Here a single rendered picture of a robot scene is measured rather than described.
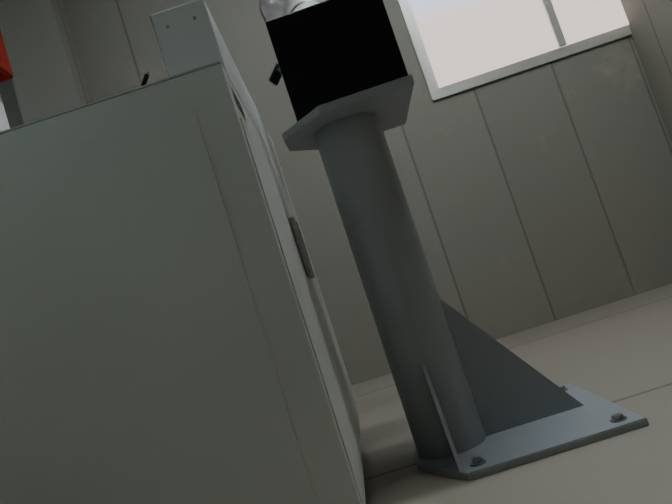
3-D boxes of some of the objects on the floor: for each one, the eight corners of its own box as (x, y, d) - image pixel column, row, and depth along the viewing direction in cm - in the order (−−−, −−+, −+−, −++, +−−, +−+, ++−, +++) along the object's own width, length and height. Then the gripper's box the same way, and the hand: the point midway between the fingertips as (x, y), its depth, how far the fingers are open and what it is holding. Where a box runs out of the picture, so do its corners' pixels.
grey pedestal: (573, 389, 160) (472, 100, 166) (650, 425, 116) (507, 31, 122) (389, 447, 161) (296, 158, 168) (395, 505, 118) (269, 112, 124)
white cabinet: (-27, 719, 87) (-164, 186, 94) (170, 499, 183) (95, 243, 190) (396, 581, 87) (230, 58, 94) (371, 433, 183) (290, 180, 190)
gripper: (278, 35, 200) (258, 79, 197) (303, 18, 186) (281, 65, 182) (296, 48, 204) (277, 92, 200) (322, 32, 189) (301, 79, 185)
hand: (280, 77), depth 191 cm, fingers open, 8 cm apart
